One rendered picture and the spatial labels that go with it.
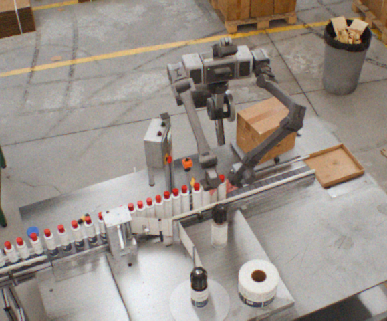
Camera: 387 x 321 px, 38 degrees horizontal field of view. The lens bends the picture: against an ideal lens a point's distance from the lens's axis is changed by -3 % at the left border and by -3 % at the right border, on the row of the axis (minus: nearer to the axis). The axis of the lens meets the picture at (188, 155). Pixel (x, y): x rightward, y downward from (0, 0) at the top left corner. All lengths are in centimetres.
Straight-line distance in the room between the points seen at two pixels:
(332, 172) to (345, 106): 191
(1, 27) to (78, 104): 166
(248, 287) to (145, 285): 55
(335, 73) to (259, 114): 203
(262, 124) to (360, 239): 90
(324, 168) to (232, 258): 94
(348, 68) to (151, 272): 307
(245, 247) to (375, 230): 78
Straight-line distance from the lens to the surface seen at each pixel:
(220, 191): 327
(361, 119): 540
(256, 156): 317
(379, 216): 348
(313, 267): 318
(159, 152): 290
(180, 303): 294
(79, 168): 490
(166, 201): 315
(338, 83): 552
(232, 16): 630
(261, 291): 283
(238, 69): 335
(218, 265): 308
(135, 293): 301
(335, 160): 374
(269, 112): 357
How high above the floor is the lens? 342
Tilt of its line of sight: 44 degrees down
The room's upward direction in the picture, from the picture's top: 3 degrees counter-clockwise
